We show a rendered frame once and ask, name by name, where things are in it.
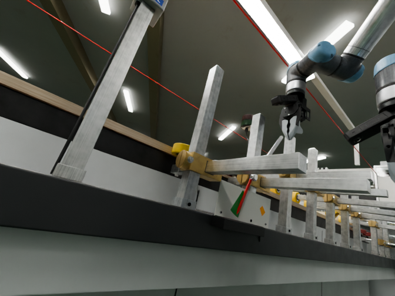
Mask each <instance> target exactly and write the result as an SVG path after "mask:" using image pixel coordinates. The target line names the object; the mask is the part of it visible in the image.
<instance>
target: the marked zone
mask: <svg viewBox="0 0 395 296"><path fill-rule="evenodd" d="M243 194H244V191H242V192H241V194H240V195H239V197H238V198H237V200H236V201H235V203H234V205H233V206H232V208H231V209H230V210H231V212H232V213H233V214H234V215H235V216H236V217H237V218H238V216H239V213H240V211H239V212H238V214H236V213H237V208H238V206H239V204H240V201H241V199H242V196H243Z"/></svg>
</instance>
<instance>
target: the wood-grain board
mask: <svg viewBox="0 0 395 296"><path fill-rule="evenodd" d="M0 85H3V86H5V87H8V88H10V89H12V90H15V91H17V92H19V93H22V94H24V95H27V96H29V97H32V98H34V99H36V100H39V101H41V102H44V103H46V104H48V105H51V106H53V107H56V108H58V109H60V110H63V111H65V112H68V113H70V114H72V115H75V116H77V117H80V115H81V113H82V111H83V109H84V107H81V106H79V105H76V104H74V103H72V102H70V101H68V100H65V99H63V98H61V97H59V96H57V95H54V94H52V93H50V92H47V91H45V90H43V89H41V88H38V87H36V86H34V85H32V84H30V83H28V82H25V81H23V80H20V79H18V78H16V77H14V76H12V75H9V74H7V73H5V72H3V71H1V70H0ZM103 127H104V128H106V129H109V130H111V131H113V132H116V133H118V134H121V135H123V136H125V137H128V138H130V139H133V140H135V141H137V142H140V143H142V144H145V145H147V146H149V147H152V148H154V149H156V150H159V151H162V152H164V153H166V154H169V155H171V156H173V157H176V156H174V155H173V154H172V149H173V147H170V146H168V145H166V144H164V143H162V142H159V141H157V140H155V139H153V138H151V137H148V136H146V135H144V134H141V133H139V132H137V131H135V130H132V129H130V128H128V127H126V126H124V125H121V124H119V123H117V122H114V121H113V120H110V119H108V118H107V119H106V121H105V124H104V126H103ZM222 177H224V178H226V179H228V177H230V176H228V175H226V174H223V175H222ZM262 194H265V195H267V196H269V197H272V198H274V199H276V200H279V201H280V195H278V194H276V193H274V192H272V191H270V193H262ZM292 206H293V207H296V208H299V209H301V210H303V211H306V207H305V206H303V205H301V204H298V203H296V202H294V201H292ZM317 216H318V217H320V218H323V219H326V216H325V215H323V214H320V213H318V212H317ZM335 224H337V225H339V226H341V222H339V221H336V220H335Z"/></svg>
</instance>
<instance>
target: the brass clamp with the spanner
mask: <svg viewBox="0 0 395 296"><path fill-rule="evenodd" d="M261 178H266V177H264V176H262V175H260V174H258V175H257V181H252V182H251V184H250V186H252V187H255V188H256V191H257V192H259V193H270V189H267V188H264V187H261V186H260V182H261ZM237 180H238V182H239V184H240V185H244V186H247V184H248V182H249V174H238V175H237Z"/></svg>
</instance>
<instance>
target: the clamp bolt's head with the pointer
mask: <svg viewBox="0 0 395 296"><path fill-rule="evenodd" d="M250 176H251V174H250V175H249V182H248V184H247V186H246V189H245V192H244V194H243V196H242V199H241V201H240V204H239V206H238V208H237V213H236V214H238V212H239V211H240V209H241V207H242V204H243V202H244V199H245V197H246V194H247V191H248V189H249V187H250V184H251V182H252V180H251V178H250ZM254 180H257V175H256V174H255V175H254Z"/></svg>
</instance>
